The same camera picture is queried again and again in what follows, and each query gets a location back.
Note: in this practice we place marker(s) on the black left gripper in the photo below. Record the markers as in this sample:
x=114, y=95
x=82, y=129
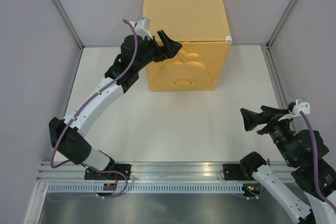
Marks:
x=169, y=49

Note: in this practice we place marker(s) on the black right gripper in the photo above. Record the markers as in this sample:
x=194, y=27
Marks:
x=269, y=114

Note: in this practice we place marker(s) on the yellow cabinet door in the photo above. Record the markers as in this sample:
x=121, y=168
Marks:
x=196, y=67

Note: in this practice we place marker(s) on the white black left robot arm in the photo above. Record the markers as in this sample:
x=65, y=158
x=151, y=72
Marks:
x=67, y=135

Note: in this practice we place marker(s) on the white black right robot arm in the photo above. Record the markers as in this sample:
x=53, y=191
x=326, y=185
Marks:
x=303, y=149

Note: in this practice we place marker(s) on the yellow plastic shoe cabinet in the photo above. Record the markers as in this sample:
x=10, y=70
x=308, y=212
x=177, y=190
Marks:
x=188, y=20

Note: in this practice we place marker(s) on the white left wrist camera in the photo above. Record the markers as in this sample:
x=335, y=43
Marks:
x=142, y=28

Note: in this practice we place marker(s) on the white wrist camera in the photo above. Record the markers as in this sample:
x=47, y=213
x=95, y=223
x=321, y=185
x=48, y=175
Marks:
x=297, y=105
x=142, y=28

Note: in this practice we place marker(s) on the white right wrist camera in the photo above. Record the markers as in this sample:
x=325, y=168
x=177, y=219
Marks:
x=297, y=105

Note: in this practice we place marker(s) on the right aluminium corner post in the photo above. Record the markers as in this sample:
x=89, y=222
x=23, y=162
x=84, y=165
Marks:
x=287, y=12

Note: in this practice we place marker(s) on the aluminium corner frame post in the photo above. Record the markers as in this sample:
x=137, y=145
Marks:
x=65, y=18

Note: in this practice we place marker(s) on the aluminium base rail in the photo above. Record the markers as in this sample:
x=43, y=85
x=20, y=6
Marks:
x=146, y=172

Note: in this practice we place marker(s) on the white slotted cable duct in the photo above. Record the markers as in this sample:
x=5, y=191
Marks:
x=160, y=188

